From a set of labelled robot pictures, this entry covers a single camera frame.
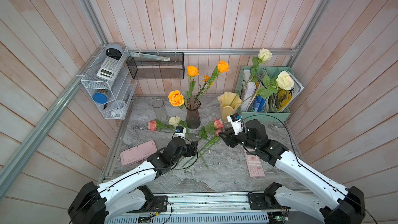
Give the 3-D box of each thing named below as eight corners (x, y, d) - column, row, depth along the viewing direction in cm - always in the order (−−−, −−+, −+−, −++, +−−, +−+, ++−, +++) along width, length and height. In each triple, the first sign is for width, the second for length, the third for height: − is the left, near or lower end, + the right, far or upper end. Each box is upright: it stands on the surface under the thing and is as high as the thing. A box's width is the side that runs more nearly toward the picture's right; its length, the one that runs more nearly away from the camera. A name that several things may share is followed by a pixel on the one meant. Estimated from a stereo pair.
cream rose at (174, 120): (168, 124, 104) (167, 121, 101) (172, 117, 108) (172, 114, 105) (176, 127, 102) (175, 124, 100) (180, 120, 106) (180, 117, 103)
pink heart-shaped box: (124, 168, 87) (121, 166, 84) (122, 153, 92) (120, 151, 89) (159, 154, 92) (158, 152, 89) (156, 141, 97) (155, 139, 94)
